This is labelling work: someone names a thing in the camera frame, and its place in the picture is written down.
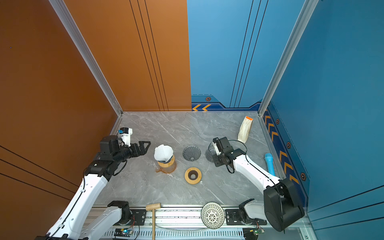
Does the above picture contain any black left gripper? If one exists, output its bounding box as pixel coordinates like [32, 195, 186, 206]
[113, 140, 151, 166]

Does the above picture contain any grey glass pitcher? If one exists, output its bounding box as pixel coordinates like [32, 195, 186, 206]
[205, 142, 217, 163]

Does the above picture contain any white paper coffee filter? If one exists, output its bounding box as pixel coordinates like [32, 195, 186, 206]
[154, 145, 174, 164]

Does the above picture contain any wooden ring holder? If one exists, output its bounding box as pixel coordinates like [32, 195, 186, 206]
[185, 167, 202, 185]
[158, 158, 175, 168]

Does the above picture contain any orange glass carafe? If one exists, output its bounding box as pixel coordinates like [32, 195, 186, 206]
[155, 163, 177, 174]

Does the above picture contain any coffee filter pack orange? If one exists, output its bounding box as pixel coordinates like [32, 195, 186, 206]
[238, 116, 254, 143]

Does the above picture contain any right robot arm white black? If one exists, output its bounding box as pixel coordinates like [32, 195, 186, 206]
[213, 149, 305, 232]

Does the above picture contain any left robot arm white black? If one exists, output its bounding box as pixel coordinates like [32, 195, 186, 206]
[36, 135, 151, 240]

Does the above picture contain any grey glass dripper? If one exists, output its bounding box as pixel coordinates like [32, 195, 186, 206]
[183, 146, 201, 162]

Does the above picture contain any light blue cylinder roll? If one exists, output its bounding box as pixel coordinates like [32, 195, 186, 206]
[265, 153, 276, 176]

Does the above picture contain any white woven trivet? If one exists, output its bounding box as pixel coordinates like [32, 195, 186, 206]
[201, 202, 226, 229]

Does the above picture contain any wooden mallet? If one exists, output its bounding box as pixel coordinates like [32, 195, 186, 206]
[146, 203, 162, 240]

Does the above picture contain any right green circuit board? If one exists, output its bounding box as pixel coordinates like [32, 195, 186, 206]
[243, 228, 265, 240]

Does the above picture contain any green circuit board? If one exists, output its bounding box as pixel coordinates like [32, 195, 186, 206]
[243, 228, 265, 240]
[114, 228, 134, 238]

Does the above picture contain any left green circuit board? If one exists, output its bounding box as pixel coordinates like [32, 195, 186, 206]
[114, 228, 134, 238]

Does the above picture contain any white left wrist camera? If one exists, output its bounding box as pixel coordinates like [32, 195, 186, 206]
[118, 127, 133, 147]

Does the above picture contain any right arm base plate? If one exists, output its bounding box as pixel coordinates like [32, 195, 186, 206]
[225, 209, 267, 226]

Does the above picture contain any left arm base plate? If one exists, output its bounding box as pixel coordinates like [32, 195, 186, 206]
[117, 209, 147, 226]

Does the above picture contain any aluminium front rail frame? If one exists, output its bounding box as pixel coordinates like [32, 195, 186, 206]
[83, 205, 317, 240]

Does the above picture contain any left aluminium corner post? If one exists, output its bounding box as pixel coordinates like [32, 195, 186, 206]
[49, 0, 123, 117]

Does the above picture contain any aluminium corner post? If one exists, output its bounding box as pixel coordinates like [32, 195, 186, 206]
[49, 0, 123, 117]
[257, 0, 319, 117]

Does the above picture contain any right aluminium corner post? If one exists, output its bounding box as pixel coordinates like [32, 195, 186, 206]
[257, 0, 319, 117]

